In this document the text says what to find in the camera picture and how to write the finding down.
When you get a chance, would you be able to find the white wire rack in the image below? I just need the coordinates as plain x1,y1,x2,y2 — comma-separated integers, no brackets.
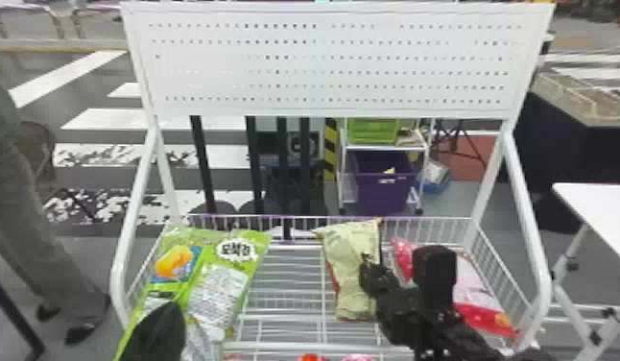
108,0,556,361

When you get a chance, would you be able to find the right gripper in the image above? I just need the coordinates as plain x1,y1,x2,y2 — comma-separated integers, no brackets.
358,253,428,350

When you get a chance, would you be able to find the green basket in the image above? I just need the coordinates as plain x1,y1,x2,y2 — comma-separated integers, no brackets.
346,118,418,146

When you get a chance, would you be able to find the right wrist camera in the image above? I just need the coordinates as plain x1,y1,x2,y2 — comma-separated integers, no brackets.
411,244,460,312

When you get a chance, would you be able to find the person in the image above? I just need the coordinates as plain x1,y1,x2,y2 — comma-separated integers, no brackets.
0,49,112,347

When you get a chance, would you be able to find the purple crate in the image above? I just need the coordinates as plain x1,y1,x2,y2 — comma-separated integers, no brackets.
349,149,420,216

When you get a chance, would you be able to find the red snack packet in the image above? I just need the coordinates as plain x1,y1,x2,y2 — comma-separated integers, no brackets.
390,237,519,339

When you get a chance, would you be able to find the white side table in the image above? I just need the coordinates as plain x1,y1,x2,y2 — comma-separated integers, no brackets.
547,181,620,361

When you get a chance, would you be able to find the striped post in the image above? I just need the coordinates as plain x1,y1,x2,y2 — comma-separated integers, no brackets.
322,118,340,181

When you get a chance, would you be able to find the white shelf trolley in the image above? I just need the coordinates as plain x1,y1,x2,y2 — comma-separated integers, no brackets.
337,118,439,216

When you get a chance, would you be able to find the pale green snack packet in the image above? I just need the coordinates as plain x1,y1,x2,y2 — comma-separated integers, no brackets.
312,218,385,323

